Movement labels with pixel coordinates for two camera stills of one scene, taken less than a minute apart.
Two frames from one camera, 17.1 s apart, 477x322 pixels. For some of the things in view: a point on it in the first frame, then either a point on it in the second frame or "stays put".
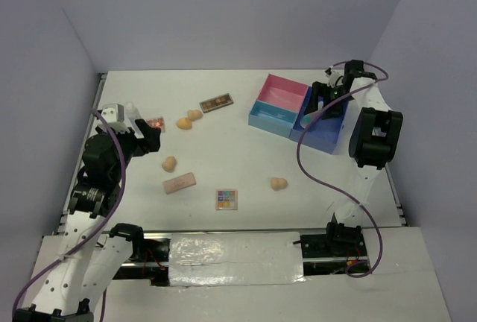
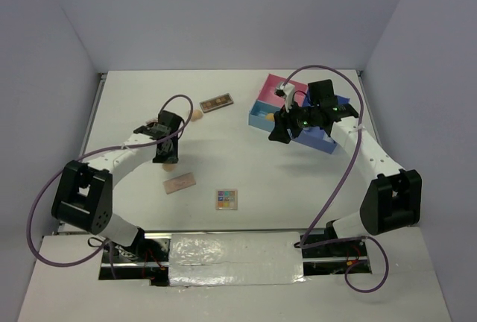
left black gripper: x=151 y=142 to x=171 y=158
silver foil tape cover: x=216 y=259 stays put
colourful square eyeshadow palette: x=226 y=199 stays put
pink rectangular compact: x=179 y=182 stays put
